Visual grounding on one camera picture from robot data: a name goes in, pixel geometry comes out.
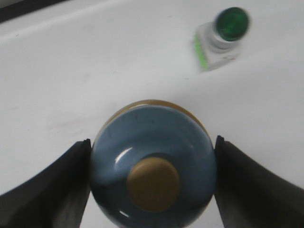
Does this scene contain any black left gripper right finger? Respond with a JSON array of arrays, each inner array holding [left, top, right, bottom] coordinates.
[[215, 136, 304, 228]]

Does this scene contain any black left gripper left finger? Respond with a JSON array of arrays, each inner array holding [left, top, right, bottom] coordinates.
[[0, 139, 91, 228]]

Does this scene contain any blue call bell cream base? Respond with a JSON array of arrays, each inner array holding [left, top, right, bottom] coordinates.
[[90, 100, 217, 228]]

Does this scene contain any green pushbutton switch white body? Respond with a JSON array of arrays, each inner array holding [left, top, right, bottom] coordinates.
[[193, 7, 250, 71]]

